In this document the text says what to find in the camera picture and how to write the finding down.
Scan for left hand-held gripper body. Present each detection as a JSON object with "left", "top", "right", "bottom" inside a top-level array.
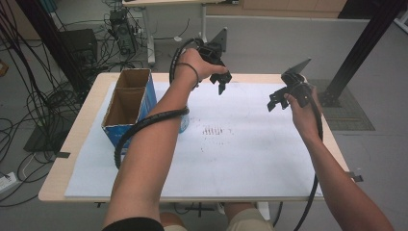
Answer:
[{"left": 195, "top": 27, "right": 233, "bottom": 85}]

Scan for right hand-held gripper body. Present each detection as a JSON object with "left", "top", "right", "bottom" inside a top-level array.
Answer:
[{"left": 269, "top": 57, "right": 317, "bottom": 109}]

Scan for blue cardboard box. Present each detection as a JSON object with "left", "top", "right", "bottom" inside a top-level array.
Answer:
[{"left": 101, "top": 67, "right": 159, "bottom": 151}]

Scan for person's left hand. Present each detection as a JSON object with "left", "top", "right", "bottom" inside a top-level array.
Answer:
[{"left": 174, "top": 47, "right": 229, "bottom": 90}]

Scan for person's right hand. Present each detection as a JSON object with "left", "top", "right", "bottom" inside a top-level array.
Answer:
[{"left": 284, "top": 87, "right": 322, "bottom": 142}]

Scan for black wrist band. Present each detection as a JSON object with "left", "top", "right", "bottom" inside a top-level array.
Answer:
[{"left": 175, "top": 62, "right": 200, "bottom": 90}]

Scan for dark grey floor mat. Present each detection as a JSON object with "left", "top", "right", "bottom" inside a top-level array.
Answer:
[{"left": 307, "top": 78, "right": 376, "bottom": 132}]

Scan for white table mat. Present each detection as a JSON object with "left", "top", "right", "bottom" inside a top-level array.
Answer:
[{"left": 64, "top": 80, "right": 323, "bottom": 198}]

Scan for white background table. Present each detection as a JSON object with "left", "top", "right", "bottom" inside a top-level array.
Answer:
[{"left": 121, "top": 0, "right": 241, "bottom": 67}]

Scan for person's right leg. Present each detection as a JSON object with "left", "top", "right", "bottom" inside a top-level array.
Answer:
[{"left": 223, "top": 201, "right": 258, "bottom": 223}]

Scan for person's leg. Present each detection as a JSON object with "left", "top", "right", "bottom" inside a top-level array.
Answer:
[
  {"left": 159, "top": 211, "right": 185, "bottom": 228},
  {"left": 223, "top": 201, "right": 258, "bottom": 223}
]

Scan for beige shorts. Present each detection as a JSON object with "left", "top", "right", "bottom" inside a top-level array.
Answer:
[{"left": 163, "top": 207, "right": 276, "bottom": 231}]

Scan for black box on floor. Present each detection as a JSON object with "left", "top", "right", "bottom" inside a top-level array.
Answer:
[{"left": 59, "top": 28, "right": 99, "bottom": 65}]

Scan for light wooden table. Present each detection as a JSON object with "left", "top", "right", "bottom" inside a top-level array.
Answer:
[{"left": 38, "top": 71, "right": 350, "bottom": 204}]

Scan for person's left leg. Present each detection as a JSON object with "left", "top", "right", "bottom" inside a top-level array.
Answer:
[{"left": 159, "top": 211, "right": 185, "bottom": 228}]

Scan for black shirt sleeve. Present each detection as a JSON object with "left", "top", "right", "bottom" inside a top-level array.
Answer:
[{"left": 101, "top": 217, "right": 166, "bottom": 231}]

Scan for white power strip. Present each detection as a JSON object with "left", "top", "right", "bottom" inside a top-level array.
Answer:
[{"left": 0, "top": 171, "right": 19, "bottom": 194}]

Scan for black metal frame post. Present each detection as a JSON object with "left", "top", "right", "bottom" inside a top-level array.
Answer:
[{"left": 318, "top": 0, "right": 408, "bottom": 109}]

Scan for black spiral-wrapped cable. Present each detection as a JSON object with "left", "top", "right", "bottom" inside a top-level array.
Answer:
[{"left": 114, "top": 38, "right": 205, "bottom": 170}]

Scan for smooth black gripper cable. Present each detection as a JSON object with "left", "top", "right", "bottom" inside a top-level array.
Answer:
[{"left": 293, "top": 81, "right": 324, "bottom": 231}]

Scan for dark upright post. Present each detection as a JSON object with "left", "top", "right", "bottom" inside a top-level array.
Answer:
[{"left": 14, "top": 0, "right": 93, "bottom": 94}]

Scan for bundle of black cables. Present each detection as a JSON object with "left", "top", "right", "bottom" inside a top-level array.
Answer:
[{"left": 0, "top": 0, "right": 152, "bottom": 208}]

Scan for dark flat base plate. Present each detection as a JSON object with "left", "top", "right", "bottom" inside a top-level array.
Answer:
[{"left": 23, "top": 115, "right": 79, "bottom": 154}]

